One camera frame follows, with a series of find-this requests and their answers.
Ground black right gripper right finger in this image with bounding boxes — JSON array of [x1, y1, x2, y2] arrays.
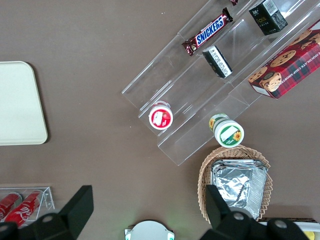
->
[[199, 184, 310, 240]]

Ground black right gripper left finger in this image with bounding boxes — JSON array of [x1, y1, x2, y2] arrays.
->
[[0, 185, 95, 240]]

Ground light wicker basket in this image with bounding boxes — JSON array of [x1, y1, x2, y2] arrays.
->
[[197, 146, 274, 222]]

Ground beige rectangular tray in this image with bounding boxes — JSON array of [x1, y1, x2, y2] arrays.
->
[[0, 61, 49, 146]]

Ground clear acrylic bottle rack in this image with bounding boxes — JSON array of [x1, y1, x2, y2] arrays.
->
[[0, 186, 56, 224]]

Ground stacked aluminium foil containers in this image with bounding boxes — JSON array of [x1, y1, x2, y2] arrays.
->
[[211, 159, 269, 221]]

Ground white plastic snack bin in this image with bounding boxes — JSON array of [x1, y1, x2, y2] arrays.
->
[[257, 217, 320, 240]]

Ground green sunflower yogurt cup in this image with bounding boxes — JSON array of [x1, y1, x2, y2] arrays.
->
[[208, 113, 245, 148]]

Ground red lid yogurt cup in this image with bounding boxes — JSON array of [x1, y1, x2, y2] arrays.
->
[[148, 100, 174, 131]]

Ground clear acrylic stepped display stand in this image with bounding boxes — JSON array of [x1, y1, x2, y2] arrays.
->
[[121, 0, 320, 167]]

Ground small black carton box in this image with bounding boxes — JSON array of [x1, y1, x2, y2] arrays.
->
[[248, 0, 289, 36], [202, 45, 234, 79]]

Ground red tartan cookie box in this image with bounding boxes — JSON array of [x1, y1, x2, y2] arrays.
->
[[247, 19, 320, 100]]

